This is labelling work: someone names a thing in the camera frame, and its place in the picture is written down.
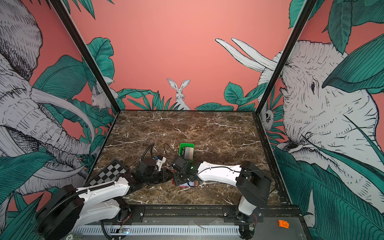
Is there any stack of credit cards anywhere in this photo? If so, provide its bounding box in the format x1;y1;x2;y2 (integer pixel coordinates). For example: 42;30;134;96
184;147;194;161

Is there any green plastic tray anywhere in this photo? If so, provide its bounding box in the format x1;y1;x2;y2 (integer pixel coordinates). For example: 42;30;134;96
179;143;195;161

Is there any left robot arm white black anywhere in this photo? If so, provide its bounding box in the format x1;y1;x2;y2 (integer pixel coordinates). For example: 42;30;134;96
36;159;173;240

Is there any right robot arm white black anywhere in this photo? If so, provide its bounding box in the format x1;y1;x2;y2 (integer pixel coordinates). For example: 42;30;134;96
172;156;272;222

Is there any checkerboard calibration tag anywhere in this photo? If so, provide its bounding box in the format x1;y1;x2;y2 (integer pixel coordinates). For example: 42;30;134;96
85;159;129;187

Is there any orange connector block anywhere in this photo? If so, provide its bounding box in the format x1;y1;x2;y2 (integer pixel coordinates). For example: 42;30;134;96
278;220;290;229

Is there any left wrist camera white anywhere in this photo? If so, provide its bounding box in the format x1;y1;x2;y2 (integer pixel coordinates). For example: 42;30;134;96
156;156;166;171

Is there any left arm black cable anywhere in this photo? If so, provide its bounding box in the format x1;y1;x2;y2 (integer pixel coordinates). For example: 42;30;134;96
140;142;157;163

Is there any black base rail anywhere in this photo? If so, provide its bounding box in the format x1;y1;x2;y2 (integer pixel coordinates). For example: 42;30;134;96
126;205;302;223

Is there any white slotted cable duct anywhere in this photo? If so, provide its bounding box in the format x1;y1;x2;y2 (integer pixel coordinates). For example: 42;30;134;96
70;224;241;237

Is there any left black frame post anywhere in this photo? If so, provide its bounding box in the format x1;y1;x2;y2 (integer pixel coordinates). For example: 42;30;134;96
50;0;121;115

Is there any black frame post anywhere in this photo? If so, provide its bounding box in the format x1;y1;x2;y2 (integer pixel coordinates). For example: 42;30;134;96
256;0;317;115
50;0;121;115

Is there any right black frame post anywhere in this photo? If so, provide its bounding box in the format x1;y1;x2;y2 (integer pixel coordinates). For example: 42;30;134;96
256;0;317;115

